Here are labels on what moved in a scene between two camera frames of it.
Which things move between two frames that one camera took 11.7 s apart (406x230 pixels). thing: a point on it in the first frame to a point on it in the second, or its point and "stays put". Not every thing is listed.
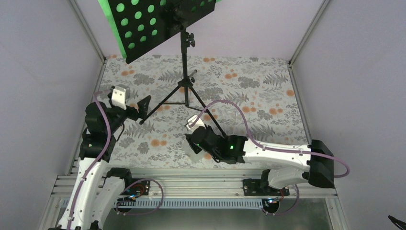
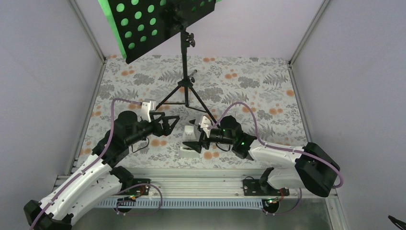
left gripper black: x=134 y=115 to x=167 y=131
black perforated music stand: x=139 y=22 stays put
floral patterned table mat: x=256 y=97 stays put
